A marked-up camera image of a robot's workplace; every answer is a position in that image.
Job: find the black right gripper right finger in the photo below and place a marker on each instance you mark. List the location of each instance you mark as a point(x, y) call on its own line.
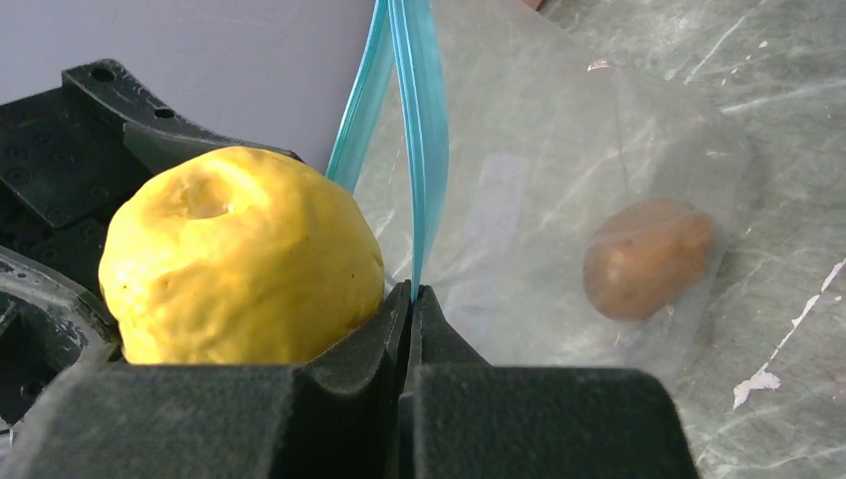
point(461, 417)

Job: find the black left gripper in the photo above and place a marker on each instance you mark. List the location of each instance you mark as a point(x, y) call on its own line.
point(70, 157)

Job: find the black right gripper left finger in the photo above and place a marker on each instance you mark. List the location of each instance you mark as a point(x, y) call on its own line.
point(332, 417)

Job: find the yellow lemon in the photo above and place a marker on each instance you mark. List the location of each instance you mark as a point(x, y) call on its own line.
point(240, 255)

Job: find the clear zip top bag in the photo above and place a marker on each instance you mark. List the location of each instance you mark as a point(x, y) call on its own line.
point(485, 147)

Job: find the brown potato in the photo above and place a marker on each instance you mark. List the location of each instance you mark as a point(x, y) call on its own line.
point(646, 256)

